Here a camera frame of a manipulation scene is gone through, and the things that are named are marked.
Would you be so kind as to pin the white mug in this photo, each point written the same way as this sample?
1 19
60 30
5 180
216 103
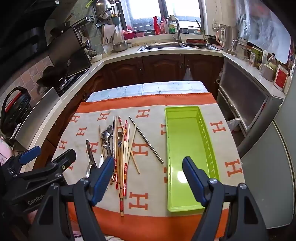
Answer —
266 72

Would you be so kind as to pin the black pan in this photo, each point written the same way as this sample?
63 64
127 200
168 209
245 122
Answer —
50 74

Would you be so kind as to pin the red spray bottle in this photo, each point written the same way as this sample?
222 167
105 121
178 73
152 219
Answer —
156 26

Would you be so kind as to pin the white ceramic spoon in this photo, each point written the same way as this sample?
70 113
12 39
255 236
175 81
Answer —
101 160

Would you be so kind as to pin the black range hood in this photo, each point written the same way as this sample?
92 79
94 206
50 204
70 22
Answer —
18 30

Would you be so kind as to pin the orange and beige printed blanket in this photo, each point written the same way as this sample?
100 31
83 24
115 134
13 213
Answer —
150 109

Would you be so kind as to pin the silver cabinet frosted doors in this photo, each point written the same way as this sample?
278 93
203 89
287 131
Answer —
245 97

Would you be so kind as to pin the steel kitchen faucet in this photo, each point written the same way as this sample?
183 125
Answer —
177 30

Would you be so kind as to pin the gas stove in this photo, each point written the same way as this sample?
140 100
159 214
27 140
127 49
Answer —
69 80

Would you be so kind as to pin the kitchen window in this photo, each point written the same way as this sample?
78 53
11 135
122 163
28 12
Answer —
148 11

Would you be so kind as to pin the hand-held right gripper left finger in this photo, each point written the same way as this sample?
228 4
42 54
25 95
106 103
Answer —
101 179

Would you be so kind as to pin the large steel spoon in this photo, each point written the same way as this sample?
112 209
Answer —
90 155

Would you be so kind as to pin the wooden cutting board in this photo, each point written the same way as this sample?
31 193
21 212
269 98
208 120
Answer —
108 36

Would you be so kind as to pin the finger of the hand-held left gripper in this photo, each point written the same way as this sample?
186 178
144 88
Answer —
30 154
60 162

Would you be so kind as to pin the beige chopstick red patterned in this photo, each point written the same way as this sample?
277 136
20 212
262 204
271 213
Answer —
120 122

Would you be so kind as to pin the pink plastic basin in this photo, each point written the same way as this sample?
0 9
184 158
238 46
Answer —
128 34

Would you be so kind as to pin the hanging white plastic bag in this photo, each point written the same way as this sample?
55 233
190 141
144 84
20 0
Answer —
188 74

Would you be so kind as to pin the small steel pot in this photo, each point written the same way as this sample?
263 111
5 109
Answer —
120 46

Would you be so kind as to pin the steel kitchen sink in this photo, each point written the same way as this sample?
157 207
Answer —
161 46

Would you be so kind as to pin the black and red appliance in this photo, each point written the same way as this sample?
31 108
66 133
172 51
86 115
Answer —
15 109

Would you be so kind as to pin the metal chopstick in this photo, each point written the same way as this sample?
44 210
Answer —
148 142

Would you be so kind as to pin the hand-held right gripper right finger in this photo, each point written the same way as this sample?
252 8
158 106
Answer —
194 182

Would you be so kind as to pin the grey refrigerator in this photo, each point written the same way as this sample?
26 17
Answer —
272 173

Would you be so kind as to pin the steel electric kettle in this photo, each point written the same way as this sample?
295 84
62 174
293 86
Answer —
227 37

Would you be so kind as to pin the plastic wall cover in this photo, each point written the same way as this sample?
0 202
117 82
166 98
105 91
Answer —
261 23

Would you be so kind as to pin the light brown decorated chopstick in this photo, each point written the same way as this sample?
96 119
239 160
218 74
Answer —
122 185

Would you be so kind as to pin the green dish soap bottle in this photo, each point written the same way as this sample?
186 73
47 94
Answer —
171 27

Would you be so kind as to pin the white tub red label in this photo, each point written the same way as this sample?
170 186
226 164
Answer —
281 78

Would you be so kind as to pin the green plastic utensil tray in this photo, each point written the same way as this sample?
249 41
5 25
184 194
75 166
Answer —
185 139

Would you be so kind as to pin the white chopstick red striped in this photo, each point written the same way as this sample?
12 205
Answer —
126 129

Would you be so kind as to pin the hanging steel wok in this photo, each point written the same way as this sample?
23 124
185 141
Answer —
103 10

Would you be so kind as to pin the stack of red plates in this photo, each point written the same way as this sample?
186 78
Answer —
195 42

